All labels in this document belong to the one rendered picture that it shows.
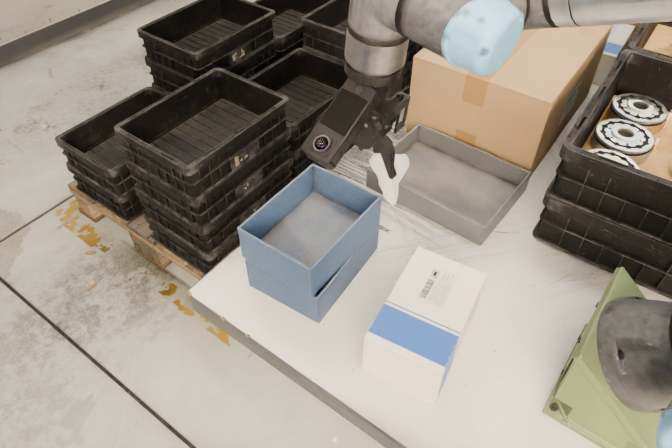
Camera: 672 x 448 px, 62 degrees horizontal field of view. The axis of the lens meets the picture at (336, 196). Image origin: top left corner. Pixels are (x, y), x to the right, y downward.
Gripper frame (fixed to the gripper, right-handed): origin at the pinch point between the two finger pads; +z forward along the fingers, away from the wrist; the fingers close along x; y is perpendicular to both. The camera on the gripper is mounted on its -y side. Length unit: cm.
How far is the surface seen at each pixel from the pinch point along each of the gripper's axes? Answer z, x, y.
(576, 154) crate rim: -0.7, -23.7, 29.6
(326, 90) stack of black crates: 63, 68, 85
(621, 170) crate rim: -1.5, -30.6, 29.9
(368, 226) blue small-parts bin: 14.3, -1.4, 6.2
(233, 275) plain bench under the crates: 25.8, 14.8, -10.8
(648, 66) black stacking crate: 1, -25, 68
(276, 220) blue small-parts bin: 17.0, 12.8, -1.6
